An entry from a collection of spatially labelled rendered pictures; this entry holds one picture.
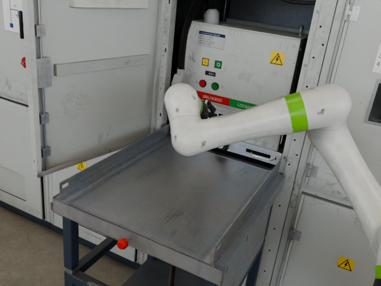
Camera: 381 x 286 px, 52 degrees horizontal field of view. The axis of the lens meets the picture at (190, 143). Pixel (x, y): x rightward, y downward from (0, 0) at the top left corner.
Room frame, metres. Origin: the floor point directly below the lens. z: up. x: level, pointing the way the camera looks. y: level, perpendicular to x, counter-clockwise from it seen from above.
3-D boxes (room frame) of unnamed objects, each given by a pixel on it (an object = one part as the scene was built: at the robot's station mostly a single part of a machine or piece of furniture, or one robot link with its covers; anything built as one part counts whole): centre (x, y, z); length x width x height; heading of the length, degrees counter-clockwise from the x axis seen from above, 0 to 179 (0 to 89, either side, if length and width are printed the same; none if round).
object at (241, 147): (1.63, -0.15, 0.89); 0.54 x 0.05 x 0.06; 66
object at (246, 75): (1.62, -0.15, 1.15); 0.48 x 0.01 x 0.48; 66
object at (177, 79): (1.64, 0.07, 1.09); 0.08 x 0.05 x 0.17; 156
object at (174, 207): (1.27, 0.01, 0.82); 0.68 x 0.62 x 0.06; 155
